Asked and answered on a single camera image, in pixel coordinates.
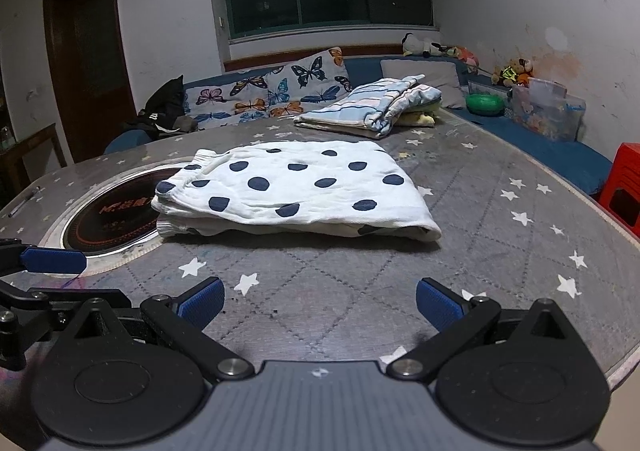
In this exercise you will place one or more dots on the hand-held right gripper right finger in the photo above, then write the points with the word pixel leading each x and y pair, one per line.
pixel 440 306

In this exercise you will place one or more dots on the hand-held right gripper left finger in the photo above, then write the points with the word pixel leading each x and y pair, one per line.
pixel 202 303

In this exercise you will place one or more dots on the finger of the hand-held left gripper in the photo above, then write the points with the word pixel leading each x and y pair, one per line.
pixel 52 261
pixel 30 301

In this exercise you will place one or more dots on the white navy-dotted pants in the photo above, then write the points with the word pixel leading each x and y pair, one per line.
pixel 310 191

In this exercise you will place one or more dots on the grey pen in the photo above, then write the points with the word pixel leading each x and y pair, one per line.
pixel 25 202

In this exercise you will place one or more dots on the built-in round induction cooktop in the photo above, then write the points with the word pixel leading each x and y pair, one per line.
pixel 115 226

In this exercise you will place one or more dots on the grey star-print tablecloth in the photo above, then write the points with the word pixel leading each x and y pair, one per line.
pixel 500 231

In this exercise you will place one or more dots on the dark wooden side table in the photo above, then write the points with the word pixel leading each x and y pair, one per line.
pixel 30 156

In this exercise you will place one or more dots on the folded yellow cloth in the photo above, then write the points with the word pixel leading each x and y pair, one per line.
pixel 422 118

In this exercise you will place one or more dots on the blue sofa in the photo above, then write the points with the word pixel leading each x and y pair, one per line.
pixel 550 151

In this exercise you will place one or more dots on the black jacket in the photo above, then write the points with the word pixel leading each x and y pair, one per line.
pixel 165 106

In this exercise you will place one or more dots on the brown wooden door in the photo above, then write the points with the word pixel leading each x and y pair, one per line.
pixel 87 66

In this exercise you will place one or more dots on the long butterfly print pillow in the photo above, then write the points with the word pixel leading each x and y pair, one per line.
pixel 225 101

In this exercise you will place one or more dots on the green round container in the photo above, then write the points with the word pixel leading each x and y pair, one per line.
pixel 484 104

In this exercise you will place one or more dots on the folded striped light-blue cloth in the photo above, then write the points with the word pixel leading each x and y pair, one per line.
pixel 360 106

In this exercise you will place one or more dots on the red plastic stool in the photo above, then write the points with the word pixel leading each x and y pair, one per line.
pixel 622 181

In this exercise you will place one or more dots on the clear plastic storage box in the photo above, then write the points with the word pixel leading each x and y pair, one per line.
pixel 547 111

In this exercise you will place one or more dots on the grey cushion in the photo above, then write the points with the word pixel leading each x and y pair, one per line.
pixel 430 73

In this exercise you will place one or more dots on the cluster of small plush toys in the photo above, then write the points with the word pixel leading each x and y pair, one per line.
pixel 512 72

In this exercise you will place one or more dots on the square butterfly print pillow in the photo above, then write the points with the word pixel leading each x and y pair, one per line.
pixel 310 81

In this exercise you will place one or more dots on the orange plush toy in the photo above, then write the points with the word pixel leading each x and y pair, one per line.
pixel 465 56

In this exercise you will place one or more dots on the white and black plush dog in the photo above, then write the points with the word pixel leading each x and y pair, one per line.
pixel 420 45

